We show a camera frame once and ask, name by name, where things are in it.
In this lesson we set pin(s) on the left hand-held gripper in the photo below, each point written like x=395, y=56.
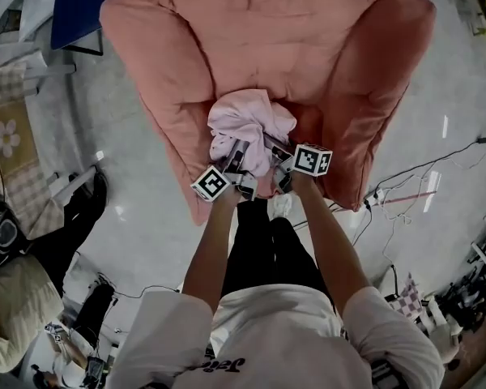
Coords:
x=210, y=184

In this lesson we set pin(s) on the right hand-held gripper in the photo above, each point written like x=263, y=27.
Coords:
x=312, y=159

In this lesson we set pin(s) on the pink cloth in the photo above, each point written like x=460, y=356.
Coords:
x=247, y=120

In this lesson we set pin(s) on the salmon pink cushioned armchair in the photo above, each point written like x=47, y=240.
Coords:
x=267, y=43

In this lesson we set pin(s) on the person's left forearm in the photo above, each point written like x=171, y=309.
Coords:
x=210, y=253

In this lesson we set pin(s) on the person's right forearm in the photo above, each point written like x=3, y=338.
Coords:
x=332, y=249

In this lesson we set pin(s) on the person's white shoe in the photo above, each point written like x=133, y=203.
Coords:
x=282, y=206

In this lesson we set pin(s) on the person's black trousers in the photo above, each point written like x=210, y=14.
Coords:
x=267, y=253

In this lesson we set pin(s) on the white power strip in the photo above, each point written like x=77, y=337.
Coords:
x=374, y=197

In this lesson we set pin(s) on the red floor tape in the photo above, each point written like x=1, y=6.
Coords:
x=409, y=196

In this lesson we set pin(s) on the person's white t-shirt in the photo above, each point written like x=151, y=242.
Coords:
x=275, y=338

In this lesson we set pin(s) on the pink checked box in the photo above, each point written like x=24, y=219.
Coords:
x=407, y=298

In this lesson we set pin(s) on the blue chair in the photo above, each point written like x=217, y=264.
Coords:
x=73, y=10

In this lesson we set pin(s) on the table with checked flower cloth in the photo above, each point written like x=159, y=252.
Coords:
x=16, y=148

